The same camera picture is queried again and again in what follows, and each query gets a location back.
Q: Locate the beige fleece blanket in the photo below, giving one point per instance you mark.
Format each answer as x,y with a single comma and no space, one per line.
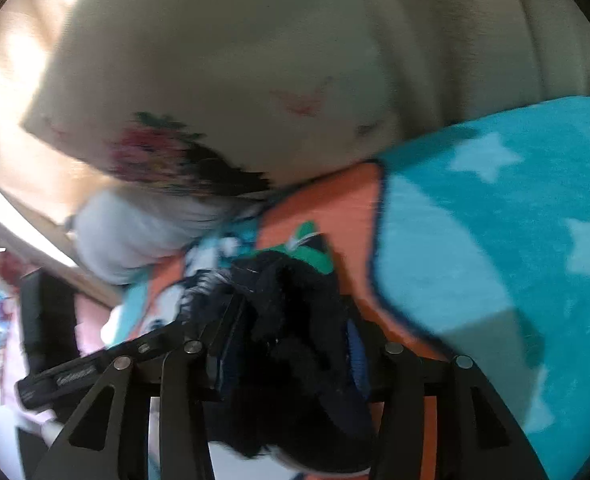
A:
535,35

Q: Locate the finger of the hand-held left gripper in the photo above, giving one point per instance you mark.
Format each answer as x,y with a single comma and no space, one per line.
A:
150,341

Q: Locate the navy pants with striped trim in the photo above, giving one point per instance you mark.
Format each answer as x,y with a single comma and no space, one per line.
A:
285,335

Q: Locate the cream floral printed cushion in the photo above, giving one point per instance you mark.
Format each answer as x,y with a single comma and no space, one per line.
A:
225,60

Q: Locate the grey pillow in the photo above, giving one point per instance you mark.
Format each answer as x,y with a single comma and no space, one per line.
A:
135,235

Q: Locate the beige curtain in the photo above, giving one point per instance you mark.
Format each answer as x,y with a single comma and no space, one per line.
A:
20,85

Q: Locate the cream fleece back cushion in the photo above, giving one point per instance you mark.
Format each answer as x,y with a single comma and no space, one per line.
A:
425,60

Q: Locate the teal star printed blanket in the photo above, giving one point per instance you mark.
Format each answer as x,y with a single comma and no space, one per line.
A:
475,260

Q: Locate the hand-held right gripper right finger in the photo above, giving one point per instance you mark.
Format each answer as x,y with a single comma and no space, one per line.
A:
360,360

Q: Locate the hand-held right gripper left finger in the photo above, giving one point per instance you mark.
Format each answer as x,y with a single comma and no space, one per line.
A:
227,355

